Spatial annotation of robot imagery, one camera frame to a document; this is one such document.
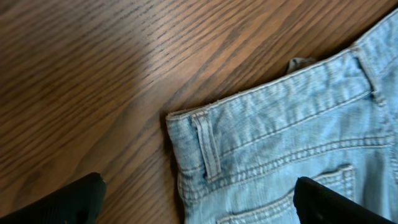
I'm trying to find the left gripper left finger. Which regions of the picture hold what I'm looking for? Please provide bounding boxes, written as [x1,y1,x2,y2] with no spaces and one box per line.
[1,172,106,224]

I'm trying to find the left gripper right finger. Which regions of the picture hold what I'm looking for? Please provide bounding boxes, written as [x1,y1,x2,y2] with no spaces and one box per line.
[293,177,394,224]

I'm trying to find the light blue denim shorts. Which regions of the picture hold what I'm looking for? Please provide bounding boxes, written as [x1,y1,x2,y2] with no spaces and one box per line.
[166,12,397,223]

